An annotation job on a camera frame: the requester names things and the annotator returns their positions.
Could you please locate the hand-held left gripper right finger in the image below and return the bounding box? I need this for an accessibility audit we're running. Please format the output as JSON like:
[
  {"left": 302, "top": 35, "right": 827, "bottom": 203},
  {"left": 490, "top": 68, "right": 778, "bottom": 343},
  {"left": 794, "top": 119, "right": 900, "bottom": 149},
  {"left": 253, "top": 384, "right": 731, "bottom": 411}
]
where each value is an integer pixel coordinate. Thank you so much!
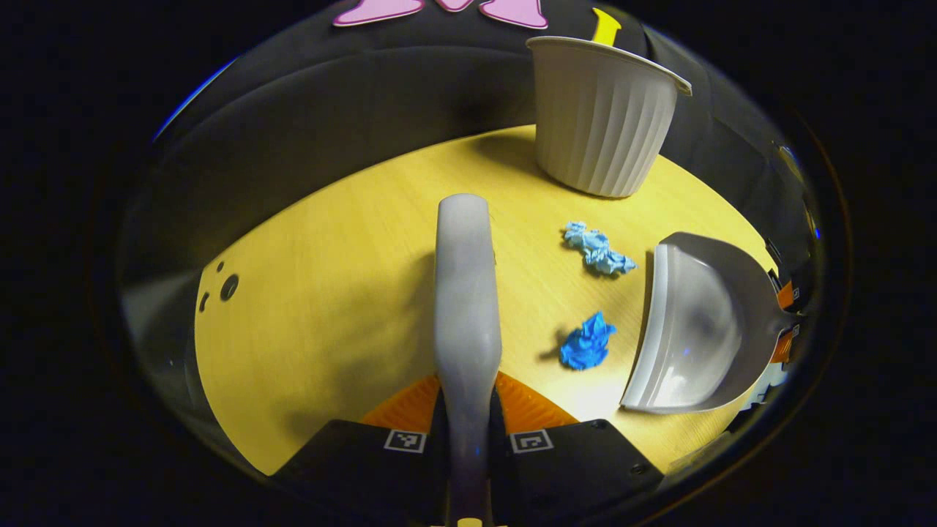
[{"left": 488, "top": 371, "right": 665, "bottom": 527}]

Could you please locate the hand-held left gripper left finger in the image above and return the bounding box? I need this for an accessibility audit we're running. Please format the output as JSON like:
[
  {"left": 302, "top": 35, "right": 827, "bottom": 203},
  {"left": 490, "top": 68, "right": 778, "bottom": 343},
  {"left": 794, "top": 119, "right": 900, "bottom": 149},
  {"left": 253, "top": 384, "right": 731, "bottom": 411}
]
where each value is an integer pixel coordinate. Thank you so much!
[{"left": 272, "top": 373, "right": 450, "bottom": 527}]

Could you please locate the grey dustpan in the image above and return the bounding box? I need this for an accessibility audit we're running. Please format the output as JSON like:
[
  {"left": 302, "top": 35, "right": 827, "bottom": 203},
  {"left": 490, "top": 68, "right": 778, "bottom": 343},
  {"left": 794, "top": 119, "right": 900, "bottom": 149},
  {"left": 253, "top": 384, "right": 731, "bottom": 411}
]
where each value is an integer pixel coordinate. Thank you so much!
[{"left": 620, "top": 232, "right": 803, "bottom": 415}]

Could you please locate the dark blue paper trash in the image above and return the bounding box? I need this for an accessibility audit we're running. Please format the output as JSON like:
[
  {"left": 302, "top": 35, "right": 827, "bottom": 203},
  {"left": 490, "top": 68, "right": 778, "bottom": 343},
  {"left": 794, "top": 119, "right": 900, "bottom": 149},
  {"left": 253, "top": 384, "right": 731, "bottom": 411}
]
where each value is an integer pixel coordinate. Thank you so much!
[{"left": 559, "top": 312, "right": 617, "bottom": 371}]

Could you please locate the light blue paper trash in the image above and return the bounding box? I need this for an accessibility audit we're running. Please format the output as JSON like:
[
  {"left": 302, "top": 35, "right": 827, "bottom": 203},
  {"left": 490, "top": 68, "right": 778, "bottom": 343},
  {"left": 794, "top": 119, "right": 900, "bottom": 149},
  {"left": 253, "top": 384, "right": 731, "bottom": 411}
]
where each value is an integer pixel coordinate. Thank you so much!
[{"left": 562, "top": 221, "right": 638, "bottom": 277}]

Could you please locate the small grey broom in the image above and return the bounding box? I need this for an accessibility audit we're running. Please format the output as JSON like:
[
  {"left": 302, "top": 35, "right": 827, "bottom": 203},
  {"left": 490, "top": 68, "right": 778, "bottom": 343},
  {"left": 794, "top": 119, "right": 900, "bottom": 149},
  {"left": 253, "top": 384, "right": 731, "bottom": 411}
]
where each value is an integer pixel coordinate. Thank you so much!
[{"left": 433, "top": 193, "right": 504, "bottom": 527}]

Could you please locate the white ribbed garbage bin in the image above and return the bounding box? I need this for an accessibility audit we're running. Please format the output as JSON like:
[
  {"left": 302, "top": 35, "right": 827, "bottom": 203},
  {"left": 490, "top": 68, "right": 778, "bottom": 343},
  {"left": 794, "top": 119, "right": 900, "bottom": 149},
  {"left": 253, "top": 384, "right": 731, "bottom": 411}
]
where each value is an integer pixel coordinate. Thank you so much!
[{"left": 526, "top": 35, "right": 693, "bottom": 199}]

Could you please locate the black backdrop cloth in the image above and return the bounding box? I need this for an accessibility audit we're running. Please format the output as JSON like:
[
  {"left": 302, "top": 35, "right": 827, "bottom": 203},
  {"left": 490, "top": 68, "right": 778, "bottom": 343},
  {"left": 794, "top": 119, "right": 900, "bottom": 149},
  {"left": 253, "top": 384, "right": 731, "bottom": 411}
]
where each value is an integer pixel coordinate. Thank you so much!
[{"left": 121, "top": 0, "right": 824, "bottom": 411}]

